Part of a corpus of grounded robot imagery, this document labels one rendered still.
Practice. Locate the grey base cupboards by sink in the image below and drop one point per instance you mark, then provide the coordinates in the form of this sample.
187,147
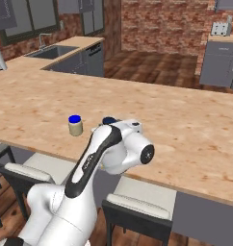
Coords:
70,65

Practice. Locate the grey base cupboards by toaster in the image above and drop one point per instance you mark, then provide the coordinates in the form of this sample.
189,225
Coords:
219,64

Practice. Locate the silver tap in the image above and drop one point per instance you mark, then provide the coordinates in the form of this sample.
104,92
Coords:
42,40

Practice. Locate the grey dishwasher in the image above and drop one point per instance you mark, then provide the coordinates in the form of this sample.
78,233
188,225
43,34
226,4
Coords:
96,61

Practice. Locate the black chair with white cushion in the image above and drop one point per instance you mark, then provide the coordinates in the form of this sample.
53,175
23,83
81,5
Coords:
0,150
144,205
28,173

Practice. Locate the dark blue lidded jar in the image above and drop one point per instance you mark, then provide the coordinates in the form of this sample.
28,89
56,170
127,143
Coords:
108,120

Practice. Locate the grey wall cupboard over toaster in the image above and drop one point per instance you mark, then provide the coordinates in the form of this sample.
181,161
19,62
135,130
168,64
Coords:
227,4

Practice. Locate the silver toaster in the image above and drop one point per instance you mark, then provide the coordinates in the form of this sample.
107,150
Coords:
220,28

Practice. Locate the grey wall cupboard over dishwasher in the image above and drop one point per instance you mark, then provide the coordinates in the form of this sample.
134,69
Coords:
76,5

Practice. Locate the grey steel sink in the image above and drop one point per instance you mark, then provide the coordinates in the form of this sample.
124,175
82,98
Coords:
52,52

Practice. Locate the mayonnaise jar with blue lid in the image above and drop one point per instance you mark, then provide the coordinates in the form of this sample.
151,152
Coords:
75,128

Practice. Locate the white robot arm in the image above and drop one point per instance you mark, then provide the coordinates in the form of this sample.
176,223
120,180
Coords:
57,208

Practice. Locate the narrow dark framed window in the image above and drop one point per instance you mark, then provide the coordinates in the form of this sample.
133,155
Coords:
92,19

